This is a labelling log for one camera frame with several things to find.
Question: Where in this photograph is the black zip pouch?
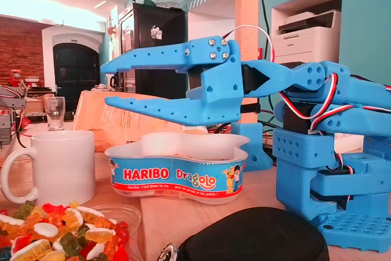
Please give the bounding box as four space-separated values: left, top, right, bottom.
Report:
177 207 330 261

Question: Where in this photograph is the blue post clamp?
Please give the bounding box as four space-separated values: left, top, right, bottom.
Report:
231 122 274 172

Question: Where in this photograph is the dark arched door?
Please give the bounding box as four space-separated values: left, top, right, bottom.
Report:
53 43 101 112

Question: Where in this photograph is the metal keyring clip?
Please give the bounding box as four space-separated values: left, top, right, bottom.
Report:
157 242 178 261

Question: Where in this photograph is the white topped orange gummy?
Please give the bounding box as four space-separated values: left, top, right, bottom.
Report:
32 222 59 238

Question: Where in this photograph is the white ceramic mug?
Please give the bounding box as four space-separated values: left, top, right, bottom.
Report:
0 130 96 207

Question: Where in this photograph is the clear Haribo candy tub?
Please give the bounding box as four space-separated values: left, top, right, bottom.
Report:
104 132 251 204

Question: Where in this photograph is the wooden post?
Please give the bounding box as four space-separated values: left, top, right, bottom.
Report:
235 0 260 124

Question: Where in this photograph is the dark green gummy bear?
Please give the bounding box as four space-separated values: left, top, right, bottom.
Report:
59 232 83 257

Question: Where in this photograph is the orange crisps bag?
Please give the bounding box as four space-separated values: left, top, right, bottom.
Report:
73 90 211 152

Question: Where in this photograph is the white office printer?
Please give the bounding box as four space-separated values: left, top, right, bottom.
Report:
271 10 342 65

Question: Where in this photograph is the black fridge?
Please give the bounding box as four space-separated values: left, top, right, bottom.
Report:
117 2 188 94

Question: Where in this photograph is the white power strip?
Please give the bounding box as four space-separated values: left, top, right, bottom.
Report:
334 134 365 153

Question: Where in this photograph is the clear plastic gummy tray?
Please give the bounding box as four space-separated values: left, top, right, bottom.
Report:
0 202 143 261

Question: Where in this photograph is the clear glass dome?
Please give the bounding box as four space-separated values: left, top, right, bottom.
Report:
155 0 178 9

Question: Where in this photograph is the empty beer glass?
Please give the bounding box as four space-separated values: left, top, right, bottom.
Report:
44 96 66 131

